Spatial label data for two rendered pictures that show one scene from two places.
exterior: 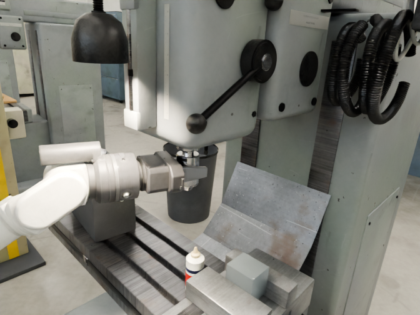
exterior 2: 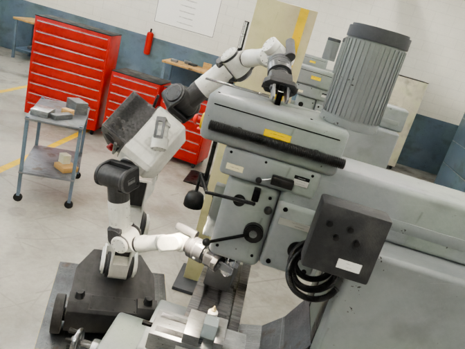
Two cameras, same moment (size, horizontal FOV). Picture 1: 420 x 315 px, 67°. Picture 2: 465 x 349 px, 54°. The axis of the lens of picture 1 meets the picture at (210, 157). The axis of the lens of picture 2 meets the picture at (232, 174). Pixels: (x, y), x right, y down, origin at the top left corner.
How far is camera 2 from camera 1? 1.36 m
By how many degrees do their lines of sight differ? 46
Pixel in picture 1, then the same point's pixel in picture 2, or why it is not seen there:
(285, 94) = (273, 255)
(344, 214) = not seen: outside the picture
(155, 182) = (205, 260)
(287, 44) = (276, 231)
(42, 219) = (162, 247)
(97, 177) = (186, 244)
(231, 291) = (197, 323)
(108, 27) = (192, 197)
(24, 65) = not seen: hidden behind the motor
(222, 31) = (235, 213)
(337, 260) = not seen: outside the picture
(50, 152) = (179, 226)
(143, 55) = (212, 208)
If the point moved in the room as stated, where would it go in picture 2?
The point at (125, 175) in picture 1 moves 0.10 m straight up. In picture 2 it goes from (195, 250) to (201, 227)
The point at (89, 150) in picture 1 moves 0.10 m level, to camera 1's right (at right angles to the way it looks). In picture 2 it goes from (191, 233) to (204, 246)
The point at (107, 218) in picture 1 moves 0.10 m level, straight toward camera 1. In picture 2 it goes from (213, 274) to (200, 281)
